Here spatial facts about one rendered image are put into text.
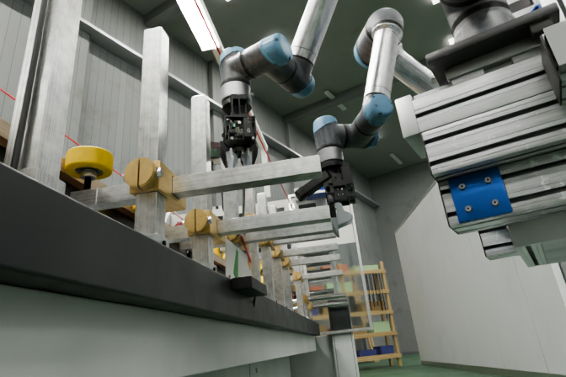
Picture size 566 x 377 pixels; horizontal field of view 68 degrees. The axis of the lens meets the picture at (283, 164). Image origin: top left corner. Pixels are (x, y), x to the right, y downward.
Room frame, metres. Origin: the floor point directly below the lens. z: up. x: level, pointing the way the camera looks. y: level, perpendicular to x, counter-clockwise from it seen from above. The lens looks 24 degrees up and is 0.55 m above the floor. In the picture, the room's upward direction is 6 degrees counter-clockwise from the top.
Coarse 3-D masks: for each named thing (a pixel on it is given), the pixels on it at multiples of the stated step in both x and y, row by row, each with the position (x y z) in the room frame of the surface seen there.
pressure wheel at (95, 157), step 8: (72, 152) 0.65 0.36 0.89; (80, 152) 0.64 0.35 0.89; (88, 152) 0.65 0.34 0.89; (96, 152) 0.65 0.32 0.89; (104, 152) 0.67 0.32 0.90; (72, 160) 0.65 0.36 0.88; (80, 160) 0.64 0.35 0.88; (88, 160) 0.65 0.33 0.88; (96, 160) 0.65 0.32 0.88; (104, 160) 0.67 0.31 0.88; (112, 160) 0.69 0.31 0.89; (64, 168) 0.67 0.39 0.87; (72, 168) 0.66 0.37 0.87; (80, 168) 0.67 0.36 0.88; (88, 168) 0.68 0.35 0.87; (96, 168) 0.68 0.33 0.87; (104, 168) 0.68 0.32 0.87; (112, 168) 0.69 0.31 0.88; (72, 176) 0.69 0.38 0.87; (80, 176) 0.68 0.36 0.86; (88, 176) 0.68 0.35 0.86; (96, 176) 0.71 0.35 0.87; (104, 176) 0.71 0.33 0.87; (88, 184) 0.68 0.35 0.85
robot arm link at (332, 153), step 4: (324, 148) 1.10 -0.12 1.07; (328, 148) 1.09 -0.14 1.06; (332, 148) 1.09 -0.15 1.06; (336, 148) 1.10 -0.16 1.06; (340, 148) 1.11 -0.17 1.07; (320, 152) 1.11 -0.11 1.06; (324, 152) 1.10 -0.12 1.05; (328, 152) 1.09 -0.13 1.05; (332, 152) 1.09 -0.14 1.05; (336, 152) 1.10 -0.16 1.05; (340, 152) 1.11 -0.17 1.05; (320, 156) 1.11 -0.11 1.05; (324, 156) 1.10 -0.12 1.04; (328, 156) 1.09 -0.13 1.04; (332, 156) 1.09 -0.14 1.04; (336, 156) 1.10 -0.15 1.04; (340, 156) 1.10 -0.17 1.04; (320, 160) 1.11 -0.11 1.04; (324, 160) 1.10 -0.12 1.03; (328, 160) 1.10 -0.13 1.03; (332, 160) 1.10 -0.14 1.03; (336, 160) 1.10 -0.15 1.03; (340, 160) 1.11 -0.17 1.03
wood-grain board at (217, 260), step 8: (0, 120) 0.52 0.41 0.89; (0, 128) 0.53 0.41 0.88; (8, 128) 0.54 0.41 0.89; (0, 136) 0.53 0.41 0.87; (0, 144) 0.55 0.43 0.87; (64, 160) 0.67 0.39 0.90; (64, 176) 0.69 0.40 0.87; (72, 184) 0.73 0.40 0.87; (80, 184) 0.74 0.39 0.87; (96, 184) 0.78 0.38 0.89; (104, 184) 0.81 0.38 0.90; (120, 208) 0.89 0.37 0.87; (128, 208) 0.91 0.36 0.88; (216, 256) 1.58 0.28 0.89; (216, 264) 1.63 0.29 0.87; (224, 264) 1.68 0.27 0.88
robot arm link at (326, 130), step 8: (320, 120) 1.10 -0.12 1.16; (328, 120) 1.09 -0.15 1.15; (336, 120) 1.12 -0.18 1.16; (320, 128) 1.10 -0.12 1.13; (328, 128) 1.09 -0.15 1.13; (336, 128) 1.10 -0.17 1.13; (320, 136) 1.10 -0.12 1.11; (328, 136) 1.09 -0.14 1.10; (336, 136) 1.10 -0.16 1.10; (344, 136) 1.11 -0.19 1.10; (320, 144) 1.10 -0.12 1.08; (328, 144) 1.09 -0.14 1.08; (336, 144) 1.10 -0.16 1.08
